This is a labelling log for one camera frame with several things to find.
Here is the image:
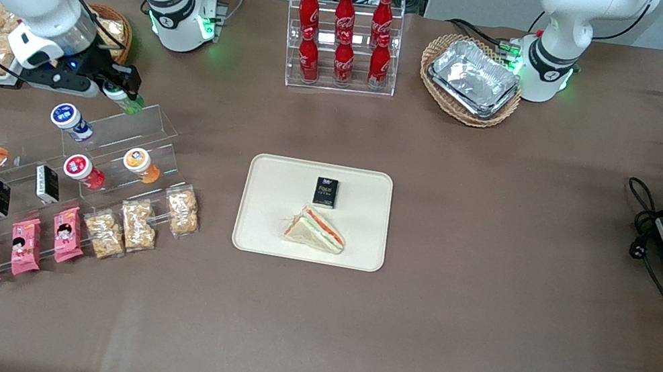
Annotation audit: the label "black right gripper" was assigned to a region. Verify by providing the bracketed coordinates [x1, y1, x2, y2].
[51, 40, 146, 103]

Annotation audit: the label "green gum bottle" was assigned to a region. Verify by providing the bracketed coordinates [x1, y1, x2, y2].
[100, 82, 147, 116]

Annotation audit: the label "grey arm base connector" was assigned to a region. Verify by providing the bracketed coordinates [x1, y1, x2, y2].
[195, 0, 246, 42]

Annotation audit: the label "blue gum bottle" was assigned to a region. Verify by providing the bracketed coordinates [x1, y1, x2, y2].
[46, 100, 98, 145]

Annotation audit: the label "orange gum bottle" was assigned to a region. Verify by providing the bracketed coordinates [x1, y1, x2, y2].
[120, 145, 165, 186]

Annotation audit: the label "red gum bottle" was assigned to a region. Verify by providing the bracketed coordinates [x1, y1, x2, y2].
[60, 152, 110, 193]

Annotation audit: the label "beige plastic tray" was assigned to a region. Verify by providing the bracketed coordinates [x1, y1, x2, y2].
[229, 148, 400, 276]

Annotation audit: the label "aluminium foil tray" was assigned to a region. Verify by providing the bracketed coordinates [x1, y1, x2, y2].
[422, 34, 527, 125]

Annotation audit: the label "brown wicker snack basket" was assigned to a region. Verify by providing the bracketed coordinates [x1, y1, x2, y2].
[78, 1, 138, 69]

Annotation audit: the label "clear acrylic stepped stand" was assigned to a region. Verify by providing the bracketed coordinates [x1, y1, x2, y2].
[0, 77, 213, 283]

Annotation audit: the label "red cola bottle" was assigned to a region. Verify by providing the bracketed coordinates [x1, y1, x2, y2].
[328, 29, 361, 88]
[331, 0, 359, 37]
[294, 0, 324, 34]
[365, 32, 396, 92]
[369, 0, 398, 40]
[293, 26, 328, 85]

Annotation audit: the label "clear acrylic bottle rack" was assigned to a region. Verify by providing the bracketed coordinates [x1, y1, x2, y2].
[274, 0, 411, 105]

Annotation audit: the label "wrapped triangle sandwich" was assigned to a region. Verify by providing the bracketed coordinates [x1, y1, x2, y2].
[281, 201, 352, 258]

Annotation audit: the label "light wicker basket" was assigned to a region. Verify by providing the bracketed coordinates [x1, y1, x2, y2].
[411, 28, 531, 135]

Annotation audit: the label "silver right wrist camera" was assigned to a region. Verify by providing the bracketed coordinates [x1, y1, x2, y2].
[15, 64, 103, 102]

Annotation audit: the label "black power cable with plug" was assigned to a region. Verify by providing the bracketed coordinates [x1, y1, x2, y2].
[608, 176, 663, 306]

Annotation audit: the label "black arm base cables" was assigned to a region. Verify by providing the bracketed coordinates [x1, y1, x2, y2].
[441, 15, 531, 61]

